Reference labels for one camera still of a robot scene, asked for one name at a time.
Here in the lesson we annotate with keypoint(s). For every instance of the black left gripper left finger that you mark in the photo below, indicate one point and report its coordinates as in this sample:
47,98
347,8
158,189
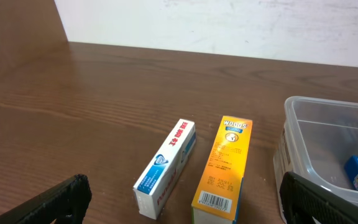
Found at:
66,202

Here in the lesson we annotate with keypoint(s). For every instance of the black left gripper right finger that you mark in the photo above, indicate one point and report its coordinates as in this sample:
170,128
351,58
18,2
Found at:
306,202

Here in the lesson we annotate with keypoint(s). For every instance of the clear plastic container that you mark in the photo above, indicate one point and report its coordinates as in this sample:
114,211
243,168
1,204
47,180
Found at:
318,138

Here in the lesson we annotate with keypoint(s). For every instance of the white blue toothpaste box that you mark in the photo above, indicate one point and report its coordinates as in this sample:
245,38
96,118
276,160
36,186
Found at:
155,184

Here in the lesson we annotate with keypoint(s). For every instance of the yellow Woods box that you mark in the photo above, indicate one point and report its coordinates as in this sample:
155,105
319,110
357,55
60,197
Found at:
217,196

